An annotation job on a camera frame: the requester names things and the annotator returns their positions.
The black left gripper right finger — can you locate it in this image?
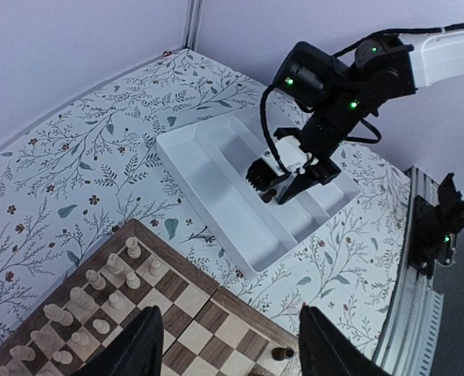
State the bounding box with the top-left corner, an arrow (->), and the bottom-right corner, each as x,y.
299,305 -> 387,376

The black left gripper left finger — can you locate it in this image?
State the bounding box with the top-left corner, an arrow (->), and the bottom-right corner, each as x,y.
74,306 -> 164,376

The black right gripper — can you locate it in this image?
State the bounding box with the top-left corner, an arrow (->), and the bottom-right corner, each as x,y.
274,109 -> 364,204

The dark chess piece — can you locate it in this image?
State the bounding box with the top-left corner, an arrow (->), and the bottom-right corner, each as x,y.
271,347 -> 295,361

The wooden chess board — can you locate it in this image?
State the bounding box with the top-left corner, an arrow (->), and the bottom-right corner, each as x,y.
0,220 -> 298,375

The white plastic compartment tray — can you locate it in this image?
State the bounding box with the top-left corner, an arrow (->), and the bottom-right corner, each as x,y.
156,107 -> 361,277

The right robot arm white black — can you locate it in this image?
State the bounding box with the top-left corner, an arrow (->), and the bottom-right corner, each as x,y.
269,23 -> 464,204

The pile of dark chess pieces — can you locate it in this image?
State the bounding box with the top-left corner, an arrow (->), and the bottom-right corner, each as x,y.
260,189 -> 277,204

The light pawn five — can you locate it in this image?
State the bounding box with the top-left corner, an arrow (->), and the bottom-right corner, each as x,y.
92,319 -> 110,334

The light pawn six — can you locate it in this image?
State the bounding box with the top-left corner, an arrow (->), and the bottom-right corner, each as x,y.
108,292 -> 125,310

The light pawn four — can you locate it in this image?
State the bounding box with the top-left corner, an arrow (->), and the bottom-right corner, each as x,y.
71,331 -> 90,346

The light pawn seven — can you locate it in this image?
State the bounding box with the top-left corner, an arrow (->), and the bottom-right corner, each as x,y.
125,272 -> 141,290

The light pawn three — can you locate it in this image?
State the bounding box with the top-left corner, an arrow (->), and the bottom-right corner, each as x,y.
53,351 -> 74,365

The light bishop piece right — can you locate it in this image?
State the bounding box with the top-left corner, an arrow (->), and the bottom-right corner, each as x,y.
85,269 -> 106,291

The light bishop piece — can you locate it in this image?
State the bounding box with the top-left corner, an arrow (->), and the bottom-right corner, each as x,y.
85,269 -> 106,291
30,331 -> 56,351

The light king piece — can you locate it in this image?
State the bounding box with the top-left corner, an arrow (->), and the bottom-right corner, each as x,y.
69,287 -> 96,312

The light pawn eight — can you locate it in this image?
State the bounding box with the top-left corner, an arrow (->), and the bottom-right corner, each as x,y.
149,259 -> 163,277

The light knight piece right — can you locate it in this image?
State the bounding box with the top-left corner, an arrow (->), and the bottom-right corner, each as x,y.
106,253 -> 124,276

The light bishop piece left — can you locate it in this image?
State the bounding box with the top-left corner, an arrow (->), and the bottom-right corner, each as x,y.
30,331 -> 56,351

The light queen piece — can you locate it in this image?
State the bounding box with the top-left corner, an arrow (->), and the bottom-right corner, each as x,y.
43,304 -> 74,327

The light rook far right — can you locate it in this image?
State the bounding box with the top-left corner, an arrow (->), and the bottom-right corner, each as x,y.
125,237 -> 141,259

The floral patterned table mat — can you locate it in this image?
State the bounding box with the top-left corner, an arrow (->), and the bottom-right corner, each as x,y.
0,50 -> 410,360

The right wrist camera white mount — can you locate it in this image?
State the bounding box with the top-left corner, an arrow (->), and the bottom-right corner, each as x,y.
245,136 -> 318,192

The front aluminium rail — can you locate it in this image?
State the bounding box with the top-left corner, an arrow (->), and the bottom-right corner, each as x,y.
373,167 -> 464,375

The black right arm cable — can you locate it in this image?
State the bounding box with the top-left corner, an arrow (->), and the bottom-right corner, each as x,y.
259,84 -> 292,177

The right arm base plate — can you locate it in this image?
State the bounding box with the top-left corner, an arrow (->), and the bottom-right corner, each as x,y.
408,172 -> 464,280

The right aluminium frame post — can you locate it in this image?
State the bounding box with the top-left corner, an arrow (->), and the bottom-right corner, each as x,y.
182,0 -> 202,50

